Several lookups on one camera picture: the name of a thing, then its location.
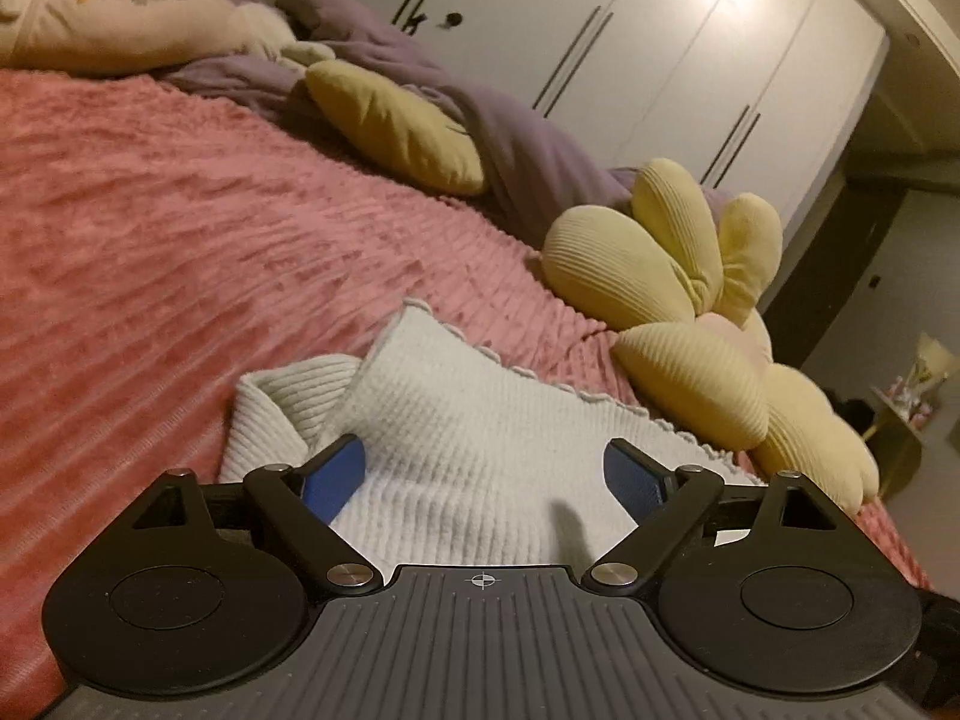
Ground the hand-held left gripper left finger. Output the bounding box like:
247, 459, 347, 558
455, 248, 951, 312
127, 433, 383, 593

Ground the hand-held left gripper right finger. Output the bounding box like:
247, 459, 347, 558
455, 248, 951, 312
585, 437, 845, 590

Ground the white ribbed knit sweater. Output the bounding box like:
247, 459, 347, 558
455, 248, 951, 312
217, 298, 766, 568

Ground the yellow flower cushion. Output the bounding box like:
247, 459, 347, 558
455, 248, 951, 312
541, 157, 880, 500

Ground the side table with yellow legs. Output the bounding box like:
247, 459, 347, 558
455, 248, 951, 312
862, 382, 947, 500

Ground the pink ribbed blanket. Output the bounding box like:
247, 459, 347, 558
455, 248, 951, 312
0, 67, 931, 691

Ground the pastel table ornament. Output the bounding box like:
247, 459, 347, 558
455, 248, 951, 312
885, 334, 957, 432

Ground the purple duvet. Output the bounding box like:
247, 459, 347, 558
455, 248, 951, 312
161, 0, 732, 230

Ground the yellow leaf cushion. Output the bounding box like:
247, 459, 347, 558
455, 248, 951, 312
306, 60, 487, 196

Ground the white wardrobe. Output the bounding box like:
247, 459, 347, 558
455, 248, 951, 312
341, 0, 890, 241

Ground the beige plush rabbit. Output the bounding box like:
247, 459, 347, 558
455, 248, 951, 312
0, 0, 335, 80

